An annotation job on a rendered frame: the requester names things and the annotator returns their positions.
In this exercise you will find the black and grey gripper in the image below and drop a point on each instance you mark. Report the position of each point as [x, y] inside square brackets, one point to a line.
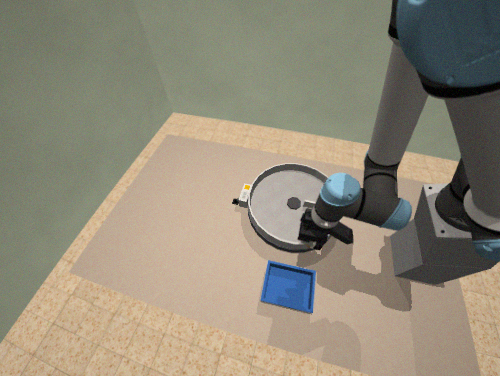
[318, 237]

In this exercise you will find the blue open crate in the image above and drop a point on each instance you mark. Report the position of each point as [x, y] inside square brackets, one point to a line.
[289, 284]

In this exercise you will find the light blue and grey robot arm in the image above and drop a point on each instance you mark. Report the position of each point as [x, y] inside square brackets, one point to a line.
[456, 43]

